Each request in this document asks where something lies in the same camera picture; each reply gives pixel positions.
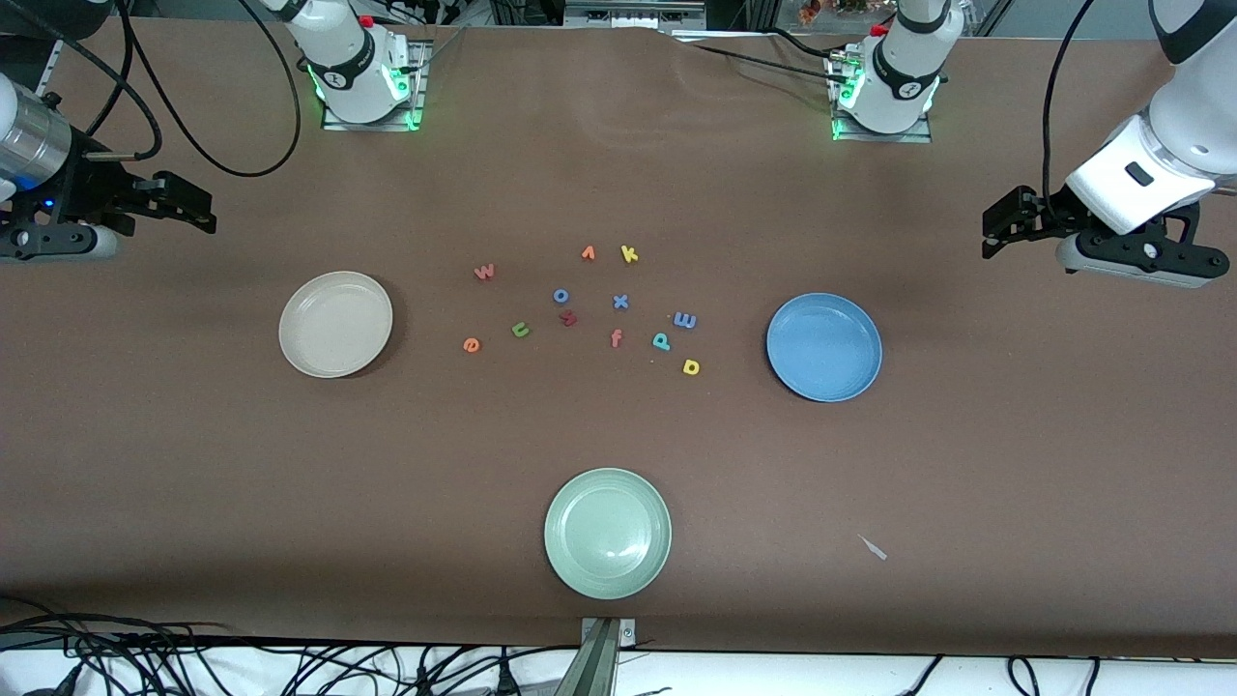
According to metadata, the beige brown plate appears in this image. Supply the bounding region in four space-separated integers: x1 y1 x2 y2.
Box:
278 271 394 379

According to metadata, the blue plate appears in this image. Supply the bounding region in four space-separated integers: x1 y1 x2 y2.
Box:
766 293 883 403

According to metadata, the brown paper table cover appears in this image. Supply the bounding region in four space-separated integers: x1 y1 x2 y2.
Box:
0 14 1237 658

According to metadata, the pale green plate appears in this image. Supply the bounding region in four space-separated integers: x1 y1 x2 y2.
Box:
544 468 673 600

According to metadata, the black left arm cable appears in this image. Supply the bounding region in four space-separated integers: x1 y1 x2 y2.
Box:
1041 0 1103 228

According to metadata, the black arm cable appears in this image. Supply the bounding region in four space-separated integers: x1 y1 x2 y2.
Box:
1041 0 1103 228
19 0 302 178

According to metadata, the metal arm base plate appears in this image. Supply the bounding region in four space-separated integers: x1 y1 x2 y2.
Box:
322 41 428 132
831 53 935 144

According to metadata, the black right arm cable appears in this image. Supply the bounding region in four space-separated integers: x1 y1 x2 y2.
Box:
19 0 302 178

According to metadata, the black cable on table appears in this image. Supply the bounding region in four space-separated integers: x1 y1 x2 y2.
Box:
672 27 851 83

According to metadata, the grey metal rail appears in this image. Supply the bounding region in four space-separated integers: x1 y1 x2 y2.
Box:
563 0 708 30

